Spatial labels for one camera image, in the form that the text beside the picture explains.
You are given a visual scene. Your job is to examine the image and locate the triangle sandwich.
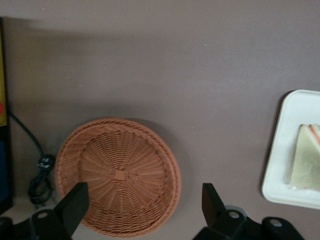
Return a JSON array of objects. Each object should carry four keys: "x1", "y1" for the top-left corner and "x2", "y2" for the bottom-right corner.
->
[{"x1": 286, "y1": 123, "x2": 320, "y2": 193}]

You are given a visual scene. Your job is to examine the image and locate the cream plastic tray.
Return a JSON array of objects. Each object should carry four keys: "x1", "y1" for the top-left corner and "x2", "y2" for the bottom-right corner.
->
[{"x1": 261, "y1": 89, "x2": 320, "y2": 210}]

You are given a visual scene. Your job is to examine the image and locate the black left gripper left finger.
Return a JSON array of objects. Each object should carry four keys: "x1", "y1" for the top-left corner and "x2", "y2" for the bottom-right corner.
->
[{"x1": 0, "y1": 181, "x2": 90, "y2": 240}]

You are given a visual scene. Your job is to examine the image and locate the black yellow control box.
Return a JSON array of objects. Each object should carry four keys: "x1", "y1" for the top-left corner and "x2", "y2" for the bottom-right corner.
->
[{"x1": 0, "y1": 15, "x2": 14, "y2": 216}]

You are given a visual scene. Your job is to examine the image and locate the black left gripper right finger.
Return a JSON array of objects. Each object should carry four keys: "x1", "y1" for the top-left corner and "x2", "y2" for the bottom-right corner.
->
[{"x1": 191, "y1": 182, "x2": 307, "y2": 240}]

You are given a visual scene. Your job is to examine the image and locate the black cable with plug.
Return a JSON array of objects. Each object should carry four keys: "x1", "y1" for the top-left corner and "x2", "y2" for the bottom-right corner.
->
[{"x1": 8, "y1": 111, "x2": 55, "y2": 206}]

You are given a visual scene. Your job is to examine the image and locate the round brown wicker basket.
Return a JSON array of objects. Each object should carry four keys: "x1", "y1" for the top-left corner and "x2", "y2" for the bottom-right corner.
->
[{"x1": 54, "y1": 117, "x2": 182, "y2": 238}]

